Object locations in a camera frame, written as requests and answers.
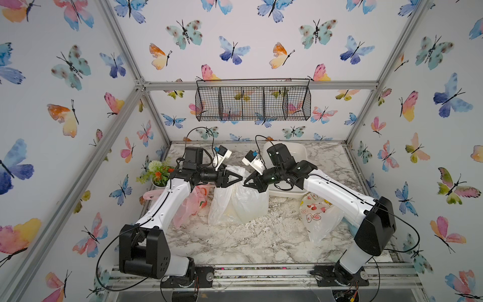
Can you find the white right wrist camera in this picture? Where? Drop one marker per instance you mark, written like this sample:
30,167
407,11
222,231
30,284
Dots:
253,160

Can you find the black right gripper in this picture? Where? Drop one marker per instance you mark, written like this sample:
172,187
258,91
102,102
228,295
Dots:
258,182

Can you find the lemon print plastic bag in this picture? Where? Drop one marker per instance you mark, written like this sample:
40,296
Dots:
237,204

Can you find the potted flower plant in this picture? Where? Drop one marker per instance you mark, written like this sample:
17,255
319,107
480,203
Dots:
156,172

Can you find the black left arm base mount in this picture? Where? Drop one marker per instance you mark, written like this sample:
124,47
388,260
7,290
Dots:
195,277

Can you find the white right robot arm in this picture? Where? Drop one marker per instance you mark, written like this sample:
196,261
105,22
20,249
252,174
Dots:
374,218

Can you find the clear white plastic bag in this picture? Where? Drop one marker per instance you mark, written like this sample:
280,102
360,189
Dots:
319,217

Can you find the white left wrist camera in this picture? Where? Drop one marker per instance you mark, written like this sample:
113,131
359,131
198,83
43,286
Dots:
221,153

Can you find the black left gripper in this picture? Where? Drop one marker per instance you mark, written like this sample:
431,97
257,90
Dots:
221,178

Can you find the white rectangular tray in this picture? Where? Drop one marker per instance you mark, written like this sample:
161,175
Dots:
298,151

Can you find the black wire wall basket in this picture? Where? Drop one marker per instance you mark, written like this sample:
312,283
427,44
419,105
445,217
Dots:
240,100

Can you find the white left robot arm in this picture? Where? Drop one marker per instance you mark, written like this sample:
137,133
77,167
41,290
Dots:
143,247

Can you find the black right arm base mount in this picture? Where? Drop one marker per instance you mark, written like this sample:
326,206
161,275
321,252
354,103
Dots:
335,275

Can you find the aluminium front rail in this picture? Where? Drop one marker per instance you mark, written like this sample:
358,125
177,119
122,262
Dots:
304,276

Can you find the pink plastic bag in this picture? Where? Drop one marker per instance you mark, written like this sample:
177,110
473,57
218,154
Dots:
190,202

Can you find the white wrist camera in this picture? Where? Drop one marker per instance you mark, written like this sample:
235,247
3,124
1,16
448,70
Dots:
253,160
221,153

